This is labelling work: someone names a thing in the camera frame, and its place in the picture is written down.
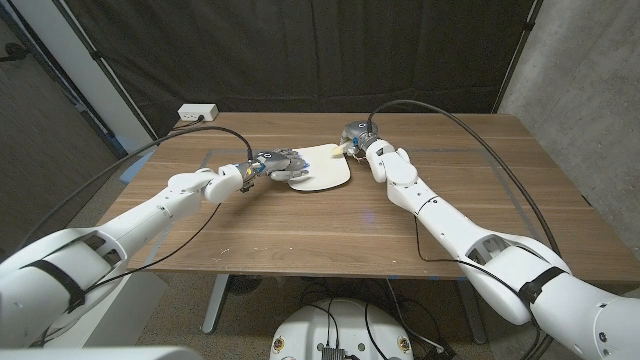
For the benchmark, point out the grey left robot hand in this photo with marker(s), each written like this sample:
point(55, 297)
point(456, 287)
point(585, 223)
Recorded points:
point(280, 164)

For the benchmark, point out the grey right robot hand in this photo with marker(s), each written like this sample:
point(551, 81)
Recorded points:
point(357, 132)

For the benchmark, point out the yellow sponge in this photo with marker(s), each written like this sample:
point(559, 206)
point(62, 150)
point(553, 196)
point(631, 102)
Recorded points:
point(338, 150)

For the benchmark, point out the white paper plate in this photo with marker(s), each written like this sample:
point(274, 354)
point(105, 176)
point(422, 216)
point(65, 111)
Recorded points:
point(325, 172)

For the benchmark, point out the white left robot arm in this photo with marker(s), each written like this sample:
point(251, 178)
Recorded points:
point(140, 222)

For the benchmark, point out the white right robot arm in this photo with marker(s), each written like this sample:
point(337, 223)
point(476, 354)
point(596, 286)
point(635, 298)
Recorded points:
point(450, 225)

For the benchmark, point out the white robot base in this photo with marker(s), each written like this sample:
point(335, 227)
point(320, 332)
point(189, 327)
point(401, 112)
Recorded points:
point(350, 325)

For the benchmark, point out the black backdrop curtain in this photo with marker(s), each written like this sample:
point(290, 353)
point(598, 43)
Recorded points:
point(310, 55)

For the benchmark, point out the white power strip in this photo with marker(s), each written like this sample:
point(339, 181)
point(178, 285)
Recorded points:
point(198, 112)

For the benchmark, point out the black round floor fan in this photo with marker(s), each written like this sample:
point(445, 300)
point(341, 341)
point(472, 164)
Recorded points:
point(243, 284)

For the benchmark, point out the white table leg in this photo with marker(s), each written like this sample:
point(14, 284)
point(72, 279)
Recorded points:
point(216, 302)
point(472, 315)

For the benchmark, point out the black backdrop stand pole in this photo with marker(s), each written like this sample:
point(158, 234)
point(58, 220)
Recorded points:
point(107, 70)
point(515, 55)

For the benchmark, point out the grey electronics box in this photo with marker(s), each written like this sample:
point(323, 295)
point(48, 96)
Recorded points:
point(332, 353)

